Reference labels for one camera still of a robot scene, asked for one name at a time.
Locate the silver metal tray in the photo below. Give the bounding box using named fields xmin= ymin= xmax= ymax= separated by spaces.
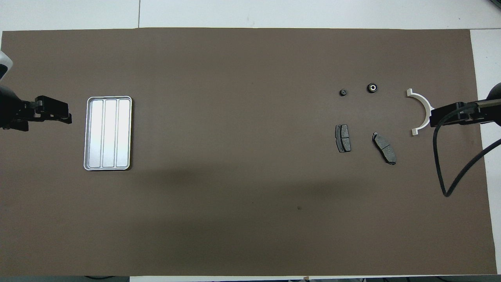
xmin=83 ymin=96 xmax=133 ymax=171

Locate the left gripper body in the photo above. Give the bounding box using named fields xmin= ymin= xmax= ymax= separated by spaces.
xmin=0 ymin=86 xmax=36 ymax=131

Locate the long dark brake pad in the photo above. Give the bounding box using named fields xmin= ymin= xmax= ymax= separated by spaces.
xmin=372 ymin=132 xmax=397 ymax=165

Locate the short dark brake pad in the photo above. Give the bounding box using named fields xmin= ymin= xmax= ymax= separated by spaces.
xmin=335 ymin=124 xmax=351 ymax=153

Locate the brown table mat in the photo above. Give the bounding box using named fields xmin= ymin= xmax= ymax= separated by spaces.
xmin=0 ymin=27 xmax=497 ymax=277

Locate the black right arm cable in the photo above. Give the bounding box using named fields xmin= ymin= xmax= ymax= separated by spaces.
xmin=432 ymin=105 xmax=501 ymax=197

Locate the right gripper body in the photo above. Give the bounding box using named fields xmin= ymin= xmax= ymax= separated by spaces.
xmin=476 ymin=82 xmax=501 ymax=127

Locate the white semicircular bracket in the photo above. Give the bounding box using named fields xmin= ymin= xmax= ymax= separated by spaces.
xmin=406 ymin=89 xmax=436 ymax=137

